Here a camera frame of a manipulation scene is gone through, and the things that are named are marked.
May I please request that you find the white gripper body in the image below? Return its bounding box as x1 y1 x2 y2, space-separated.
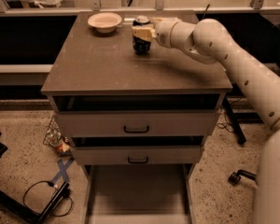
155 20 179 47

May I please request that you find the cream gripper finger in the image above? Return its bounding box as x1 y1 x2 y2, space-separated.
150 17 178 24
132 25 156 42

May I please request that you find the blue pepsi can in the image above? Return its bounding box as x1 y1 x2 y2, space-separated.
133 15 151 53

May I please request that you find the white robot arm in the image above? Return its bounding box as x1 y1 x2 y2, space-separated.
132 18 280 224

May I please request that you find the grey drawer cabinet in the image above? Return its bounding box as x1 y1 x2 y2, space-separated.
40 10 233 166

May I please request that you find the grey top drawer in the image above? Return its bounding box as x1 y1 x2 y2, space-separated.
56 111 219 137

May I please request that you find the grey middle drawer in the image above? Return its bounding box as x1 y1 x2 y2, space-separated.
71 136 203 165

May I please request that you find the grey open bottom drawer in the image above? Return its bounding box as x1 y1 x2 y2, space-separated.
81 164 194 224

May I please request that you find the white paper bowl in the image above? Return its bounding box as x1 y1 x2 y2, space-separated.
88 12 122 34

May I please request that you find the black table leg right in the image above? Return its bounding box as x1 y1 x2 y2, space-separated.
222 98 246 146

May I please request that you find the blue tape cross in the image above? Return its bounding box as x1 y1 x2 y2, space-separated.
51 158 74 184

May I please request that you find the black office chair base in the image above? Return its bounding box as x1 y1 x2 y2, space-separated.
228 170 257 186

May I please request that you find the black stand leg left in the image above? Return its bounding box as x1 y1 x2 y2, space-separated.
0 181 70 224

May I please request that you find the wire basket with items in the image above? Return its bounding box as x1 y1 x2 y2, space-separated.
43 117 71 157

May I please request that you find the black cable on floor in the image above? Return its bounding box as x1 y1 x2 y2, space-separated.
21 180 75 218

